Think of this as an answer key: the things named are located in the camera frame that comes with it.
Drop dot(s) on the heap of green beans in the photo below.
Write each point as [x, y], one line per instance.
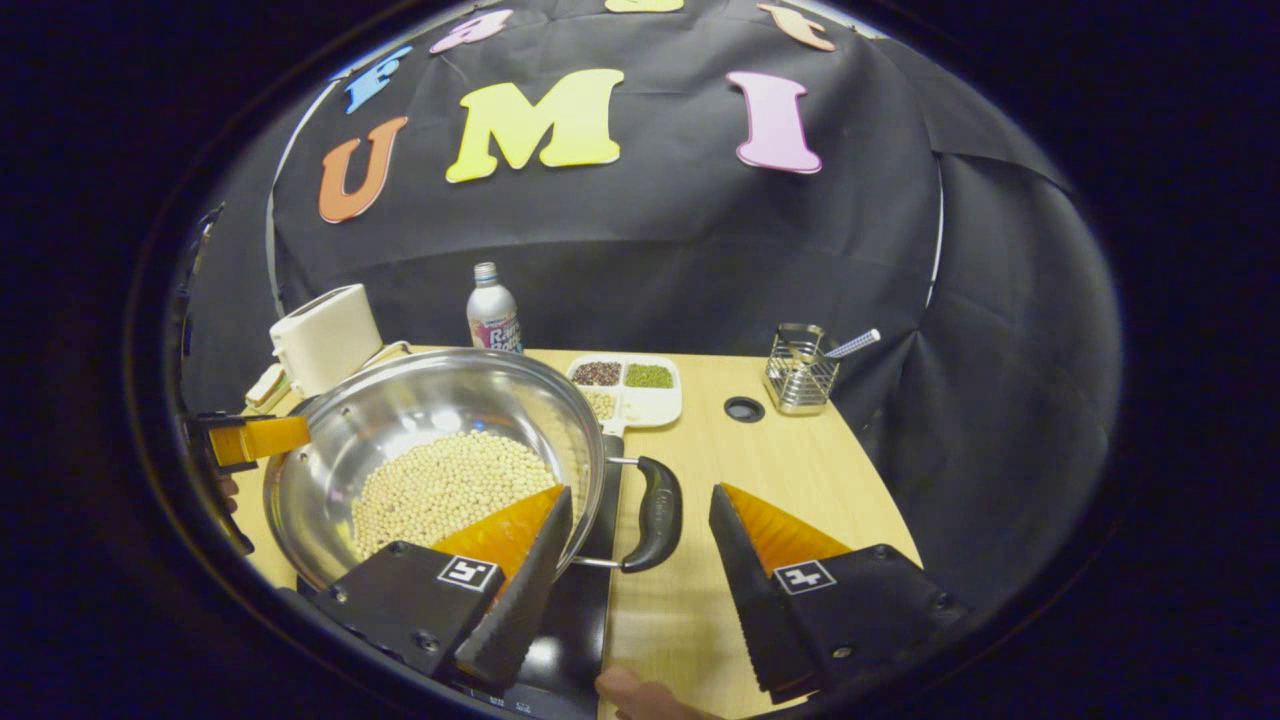
[650, 376]

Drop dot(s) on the white divided dish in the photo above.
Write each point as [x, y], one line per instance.
[655, 408]

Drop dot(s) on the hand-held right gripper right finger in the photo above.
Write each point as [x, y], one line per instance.
[745, 590]

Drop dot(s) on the black table grommet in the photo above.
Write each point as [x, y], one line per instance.
[744, 409]

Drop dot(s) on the silver printed drink bottle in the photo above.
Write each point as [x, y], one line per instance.
[493, 315]

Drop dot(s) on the pile of soybeans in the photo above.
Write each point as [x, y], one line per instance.
[440, 490]

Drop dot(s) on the heap of red beans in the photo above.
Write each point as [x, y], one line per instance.
[597, 374]

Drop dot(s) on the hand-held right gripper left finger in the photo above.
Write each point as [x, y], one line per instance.
[520, 610]

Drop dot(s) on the black induction cooktop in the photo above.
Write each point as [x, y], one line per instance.
[580, 620]

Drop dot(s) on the stainless steel pot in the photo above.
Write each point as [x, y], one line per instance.
[420, 400]

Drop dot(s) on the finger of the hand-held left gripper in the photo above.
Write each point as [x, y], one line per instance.
[260, 440]

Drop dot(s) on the sandwich with lettuce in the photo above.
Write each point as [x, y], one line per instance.
[266, 385]

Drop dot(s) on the white toaster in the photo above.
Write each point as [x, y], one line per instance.
[328, 340]

